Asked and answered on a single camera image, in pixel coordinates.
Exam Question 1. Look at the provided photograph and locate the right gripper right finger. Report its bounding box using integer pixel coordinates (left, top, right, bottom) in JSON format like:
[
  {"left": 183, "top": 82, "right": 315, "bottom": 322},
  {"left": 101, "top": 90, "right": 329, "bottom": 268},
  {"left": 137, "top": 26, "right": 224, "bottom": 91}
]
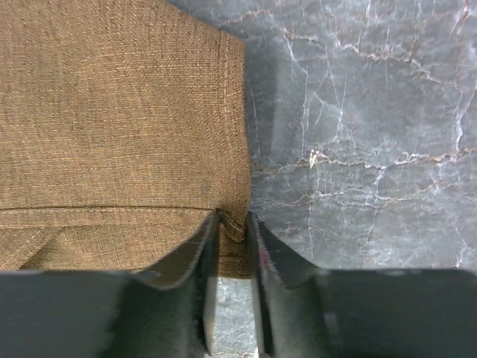
[{"left": 246, "top": 213, "right": 476, "bottom": 357}]

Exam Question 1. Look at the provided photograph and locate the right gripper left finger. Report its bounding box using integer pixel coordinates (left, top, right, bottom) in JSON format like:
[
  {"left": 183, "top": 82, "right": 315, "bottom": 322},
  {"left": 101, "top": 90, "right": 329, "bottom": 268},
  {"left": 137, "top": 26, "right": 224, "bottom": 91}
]
[{"left": 1, "top": 212, "right": 220, "bottom": 357}]

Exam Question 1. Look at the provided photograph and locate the brown cloth napkin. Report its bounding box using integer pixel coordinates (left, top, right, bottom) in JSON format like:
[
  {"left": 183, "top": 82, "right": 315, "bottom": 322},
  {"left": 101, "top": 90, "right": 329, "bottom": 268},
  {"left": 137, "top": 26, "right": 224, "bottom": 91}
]
[{"left": 1, "top": 1, "right": 250, "bottom": 278}]

